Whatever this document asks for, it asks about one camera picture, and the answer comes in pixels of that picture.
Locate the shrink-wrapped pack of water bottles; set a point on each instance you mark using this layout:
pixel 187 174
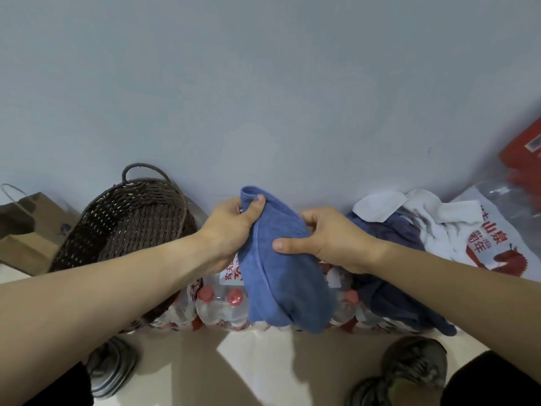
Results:
pixel 219 306

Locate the brown paper bag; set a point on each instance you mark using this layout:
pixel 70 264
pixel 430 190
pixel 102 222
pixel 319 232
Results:
pixel 38 249

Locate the person's left forearm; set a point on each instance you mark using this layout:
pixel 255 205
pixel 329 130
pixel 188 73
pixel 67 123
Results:
pixel 105 291

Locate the person's black trouser leg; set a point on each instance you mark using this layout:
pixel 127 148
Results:
pixel 490 384
pixel 67 388

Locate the person's left thumb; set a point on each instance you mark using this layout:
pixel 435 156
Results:
pixel 255 209

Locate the person's left black trouser leg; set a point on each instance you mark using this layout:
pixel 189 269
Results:
pixel 67 388

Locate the person's right grey shoe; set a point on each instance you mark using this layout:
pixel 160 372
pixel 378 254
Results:
pixel 412 359

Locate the person's right hand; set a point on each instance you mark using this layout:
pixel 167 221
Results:
pixel 342 245

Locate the person's grey shoe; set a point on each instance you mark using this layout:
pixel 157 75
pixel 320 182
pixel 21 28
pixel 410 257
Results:
pixel 412 359
pixel 112 367

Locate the dark navy cloth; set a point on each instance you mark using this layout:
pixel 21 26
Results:
pixel 389 300

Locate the red cardboard box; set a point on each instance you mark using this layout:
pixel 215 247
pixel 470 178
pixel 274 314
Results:
pixel 522 158

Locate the white cloth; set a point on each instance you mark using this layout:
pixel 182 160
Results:
pixel 439 232

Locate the person's right thumb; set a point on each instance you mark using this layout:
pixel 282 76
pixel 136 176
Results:
pixel 296 245

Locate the blue towel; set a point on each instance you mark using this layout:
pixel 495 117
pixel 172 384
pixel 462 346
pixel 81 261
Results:
pixel 283 283

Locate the person's left hand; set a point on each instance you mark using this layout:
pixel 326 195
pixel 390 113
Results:
pixel 224 232

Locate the person's right black trouser leg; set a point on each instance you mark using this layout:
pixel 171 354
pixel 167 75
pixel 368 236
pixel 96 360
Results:
pixel 490 384

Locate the clear printed plastic bottle pack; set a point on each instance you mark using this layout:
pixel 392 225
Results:
pixel 494 232

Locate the dark brown wicker basket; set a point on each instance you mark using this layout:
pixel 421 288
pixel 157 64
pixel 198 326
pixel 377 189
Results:
pixel 126 215

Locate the person's left grey shoe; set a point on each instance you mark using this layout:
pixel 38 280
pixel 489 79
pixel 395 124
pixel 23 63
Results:
pixel 112 367

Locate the person's right forearm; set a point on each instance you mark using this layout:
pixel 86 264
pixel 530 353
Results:
pixel 456 287

